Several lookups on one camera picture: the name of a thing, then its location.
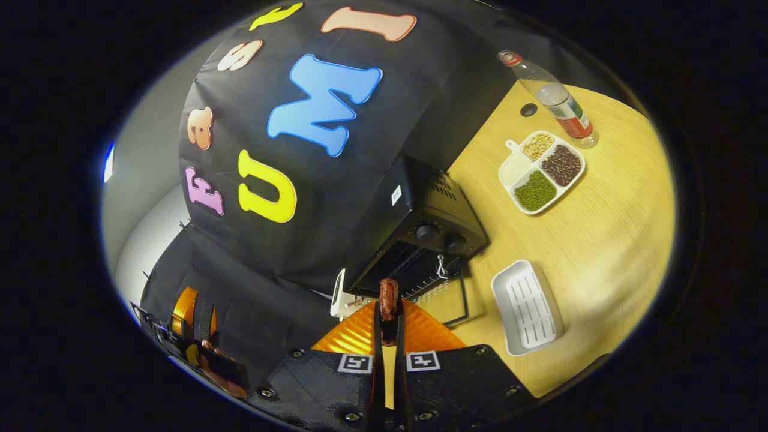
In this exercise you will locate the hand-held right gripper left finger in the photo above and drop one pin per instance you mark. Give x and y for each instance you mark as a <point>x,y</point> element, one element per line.
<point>324,384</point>

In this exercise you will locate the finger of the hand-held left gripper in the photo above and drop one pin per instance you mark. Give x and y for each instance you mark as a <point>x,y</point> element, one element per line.
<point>214,324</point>
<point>185,309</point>

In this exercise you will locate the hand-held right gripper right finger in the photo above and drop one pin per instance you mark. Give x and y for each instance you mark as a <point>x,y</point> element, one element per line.
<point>456,384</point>

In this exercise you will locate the brown meat piece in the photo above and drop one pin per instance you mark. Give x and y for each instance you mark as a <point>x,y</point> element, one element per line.
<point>388,297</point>

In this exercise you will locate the black electric oven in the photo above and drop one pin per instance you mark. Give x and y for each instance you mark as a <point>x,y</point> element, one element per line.
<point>444,216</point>

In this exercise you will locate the white toaster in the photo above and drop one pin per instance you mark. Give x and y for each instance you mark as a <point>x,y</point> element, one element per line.
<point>339,300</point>

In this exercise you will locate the white rectangular dish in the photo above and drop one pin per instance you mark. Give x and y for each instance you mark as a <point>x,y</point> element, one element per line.
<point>528,309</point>

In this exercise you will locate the black backdrop cloth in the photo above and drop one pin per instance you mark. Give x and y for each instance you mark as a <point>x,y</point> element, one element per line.
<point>336,180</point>

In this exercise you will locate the white divided dish with beans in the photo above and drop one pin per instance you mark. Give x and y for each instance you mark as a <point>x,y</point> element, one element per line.
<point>543,174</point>

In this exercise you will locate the black table grommet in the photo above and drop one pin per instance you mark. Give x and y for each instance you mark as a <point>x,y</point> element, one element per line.
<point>528,110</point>

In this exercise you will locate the clear bottle with red label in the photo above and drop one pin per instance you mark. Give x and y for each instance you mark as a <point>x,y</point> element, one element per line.
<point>558,102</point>

